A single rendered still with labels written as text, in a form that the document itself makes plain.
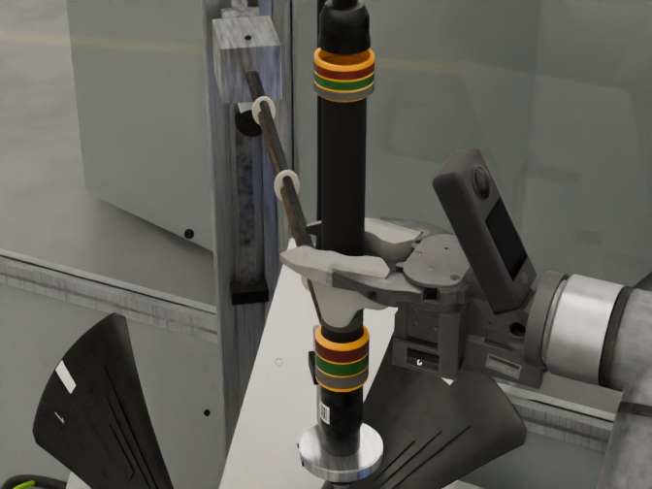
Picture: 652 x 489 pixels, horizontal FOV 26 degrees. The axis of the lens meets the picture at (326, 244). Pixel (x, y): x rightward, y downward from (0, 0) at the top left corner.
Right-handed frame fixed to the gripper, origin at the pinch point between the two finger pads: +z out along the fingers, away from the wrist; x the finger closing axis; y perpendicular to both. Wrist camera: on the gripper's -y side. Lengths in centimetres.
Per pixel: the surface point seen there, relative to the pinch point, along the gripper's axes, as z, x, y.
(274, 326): 22, 37, 38
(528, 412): 0, 70, 67
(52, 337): 81, 70, 79
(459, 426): -8.5, 14.1, 26.0
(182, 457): 58, 70, 96
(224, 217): 39, 55, 37
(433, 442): -6.5, 12.9, 27.8
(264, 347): 23, 35, 40
